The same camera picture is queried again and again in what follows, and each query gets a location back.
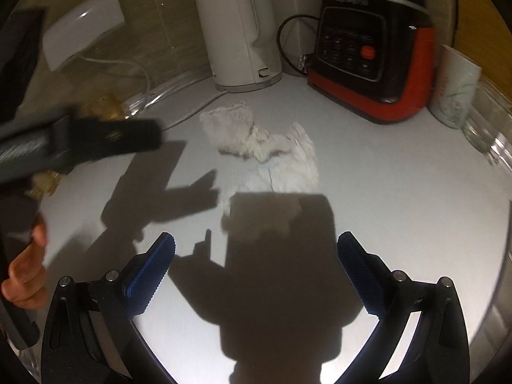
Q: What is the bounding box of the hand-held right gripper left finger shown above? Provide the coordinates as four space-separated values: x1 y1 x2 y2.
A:
40 231 177 384

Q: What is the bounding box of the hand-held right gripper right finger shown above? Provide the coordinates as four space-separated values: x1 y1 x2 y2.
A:
337 231 470 384

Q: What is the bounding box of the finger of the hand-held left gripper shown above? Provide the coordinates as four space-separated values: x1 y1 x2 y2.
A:
52 117 165 169

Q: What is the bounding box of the white tissue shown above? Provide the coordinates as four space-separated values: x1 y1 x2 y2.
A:
199 103 281 163
218 122 321 236

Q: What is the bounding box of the person's left hand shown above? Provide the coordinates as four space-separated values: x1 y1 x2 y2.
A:
0 214 51 309

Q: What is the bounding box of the large amber glass jar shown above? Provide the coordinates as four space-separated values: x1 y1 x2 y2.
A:
82 94 126 123

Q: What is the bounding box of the white electric kettle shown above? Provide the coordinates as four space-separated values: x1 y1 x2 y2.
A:
192 0 283 93

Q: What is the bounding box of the clear glass mug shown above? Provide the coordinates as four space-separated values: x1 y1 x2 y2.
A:
462 80 512 169

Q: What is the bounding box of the white printed ceramic cup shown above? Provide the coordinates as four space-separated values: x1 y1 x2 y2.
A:
429 45 483 129

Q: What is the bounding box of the red black blender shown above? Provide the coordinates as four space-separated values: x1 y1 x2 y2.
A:
307 0 436 124

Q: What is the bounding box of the wooden cutting board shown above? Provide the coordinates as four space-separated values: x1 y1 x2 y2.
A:
452 0 512 84

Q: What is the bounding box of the white cable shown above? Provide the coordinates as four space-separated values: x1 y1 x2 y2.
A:
80 54 228 129

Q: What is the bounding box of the clear plastic hose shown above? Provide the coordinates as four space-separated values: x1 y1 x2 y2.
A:
128 74 217 108

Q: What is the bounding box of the white wall power adapter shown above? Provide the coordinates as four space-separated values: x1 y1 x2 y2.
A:
42 0 125 70

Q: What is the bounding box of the black power cable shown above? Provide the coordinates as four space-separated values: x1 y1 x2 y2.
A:
278 14 321 76

